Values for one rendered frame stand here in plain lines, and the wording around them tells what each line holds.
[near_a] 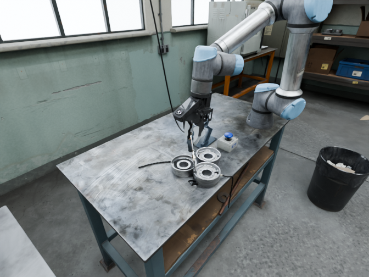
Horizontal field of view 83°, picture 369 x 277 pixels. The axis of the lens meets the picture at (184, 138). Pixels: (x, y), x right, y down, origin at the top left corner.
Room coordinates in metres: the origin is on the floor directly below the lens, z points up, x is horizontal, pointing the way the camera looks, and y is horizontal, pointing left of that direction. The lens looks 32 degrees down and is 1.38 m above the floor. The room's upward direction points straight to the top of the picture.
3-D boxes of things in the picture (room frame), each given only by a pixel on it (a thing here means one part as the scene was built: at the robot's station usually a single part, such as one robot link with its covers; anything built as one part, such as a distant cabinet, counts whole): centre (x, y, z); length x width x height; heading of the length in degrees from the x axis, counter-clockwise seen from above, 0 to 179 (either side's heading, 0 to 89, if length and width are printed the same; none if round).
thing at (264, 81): (3.40, -0.83, 0.39); 1.50 x 0.62 x 0.78; 138
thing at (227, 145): (0.84, -0.21, 0.82); 0.08 x 0.07 x 0.05; 138
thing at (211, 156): (0.72, -0.10, 0.82); 0.10 x 0.10 x 0.04
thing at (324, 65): (3.60, -2.26, 0.64); 0.49 x 0.40 x 0.37; 53
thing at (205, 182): (0.62, -0.09, 0.82); 0.10 x 0.10 x 0.04
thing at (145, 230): (0.94, -0.07, 0.79); 1.20 x 0.60 x 0.02; 138
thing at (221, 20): (3.23, -0.74, 1.10); 0.62 x 0.61 x 0.65; 138
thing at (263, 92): (1.08, -0.44, 0.97); 0.13 x 0.12 x 0.14; 26
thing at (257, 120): (1.08, -0.44, 0.85); 0.15 x 0.15 x 0.10
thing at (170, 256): (0.94, -0.07, 0.40); 1.17 x 0.59 x 0.80; 138
